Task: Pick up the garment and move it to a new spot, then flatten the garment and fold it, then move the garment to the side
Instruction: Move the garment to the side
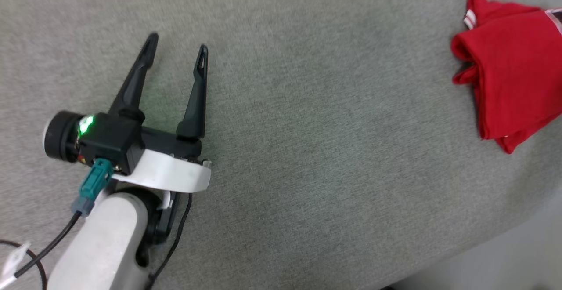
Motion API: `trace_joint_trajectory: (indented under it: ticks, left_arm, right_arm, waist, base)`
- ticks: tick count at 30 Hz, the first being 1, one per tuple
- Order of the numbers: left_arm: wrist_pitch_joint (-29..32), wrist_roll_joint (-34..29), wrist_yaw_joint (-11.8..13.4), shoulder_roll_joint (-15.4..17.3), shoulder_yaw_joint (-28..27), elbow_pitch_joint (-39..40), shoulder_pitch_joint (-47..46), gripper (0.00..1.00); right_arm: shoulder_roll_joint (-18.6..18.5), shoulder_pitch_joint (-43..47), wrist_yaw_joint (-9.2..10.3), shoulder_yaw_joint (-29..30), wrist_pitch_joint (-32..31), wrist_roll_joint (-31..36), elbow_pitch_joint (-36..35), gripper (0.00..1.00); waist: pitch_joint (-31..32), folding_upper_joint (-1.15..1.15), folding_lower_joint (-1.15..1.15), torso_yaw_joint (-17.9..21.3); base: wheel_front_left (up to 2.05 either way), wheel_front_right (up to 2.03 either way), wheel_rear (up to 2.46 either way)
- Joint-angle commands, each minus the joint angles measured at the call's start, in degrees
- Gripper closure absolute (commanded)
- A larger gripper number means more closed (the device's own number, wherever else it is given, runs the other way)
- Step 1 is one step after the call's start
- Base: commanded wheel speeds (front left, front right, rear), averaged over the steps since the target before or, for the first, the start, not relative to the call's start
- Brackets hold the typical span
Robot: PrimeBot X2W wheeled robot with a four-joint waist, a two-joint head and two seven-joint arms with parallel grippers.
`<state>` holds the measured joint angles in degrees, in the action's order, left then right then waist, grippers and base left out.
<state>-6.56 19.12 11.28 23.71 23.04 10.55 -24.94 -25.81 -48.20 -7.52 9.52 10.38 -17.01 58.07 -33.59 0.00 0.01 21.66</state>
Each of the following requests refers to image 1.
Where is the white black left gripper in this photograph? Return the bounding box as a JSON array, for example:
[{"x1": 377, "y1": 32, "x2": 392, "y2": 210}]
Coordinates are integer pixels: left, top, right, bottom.
[{"x1": 108, "y1": 33, "x2": 212, "y2": 193}]

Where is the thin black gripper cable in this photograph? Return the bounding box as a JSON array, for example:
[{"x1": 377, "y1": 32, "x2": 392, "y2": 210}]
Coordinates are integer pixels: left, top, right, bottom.
[{"x1": 147, "y1": 192, "x2": 194, "y2": 290}]

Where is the teal camera cable connector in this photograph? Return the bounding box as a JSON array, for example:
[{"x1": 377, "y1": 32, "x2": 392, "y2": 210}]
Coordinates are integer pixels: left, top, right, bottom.
[{"x1": 72, "y1": 158, "x2": 114, "y2": 217}]

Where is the white cable label tag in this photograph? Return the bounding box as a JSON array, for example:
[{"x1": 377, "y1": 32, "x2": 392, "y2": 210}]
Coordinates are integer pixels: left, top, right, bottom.
[{"x1": 0, "y1": 242, "x2": 31, "y2": 278}]

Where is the red white basketball jersey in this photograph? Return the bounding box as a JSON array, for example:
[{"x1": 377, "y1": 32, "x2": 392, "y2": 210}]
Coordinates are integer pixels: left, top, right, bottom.
[{"x1": 451, "y1": 0, "x2": 562, "y2": 155}]

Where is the black camera cable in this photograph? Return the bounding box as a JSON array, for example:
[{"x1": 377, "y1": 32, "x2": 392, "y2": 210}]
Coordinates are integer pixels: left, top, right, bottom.
[{"x1": 0, "y1": 211, "x2": 84, "y2": 290}]

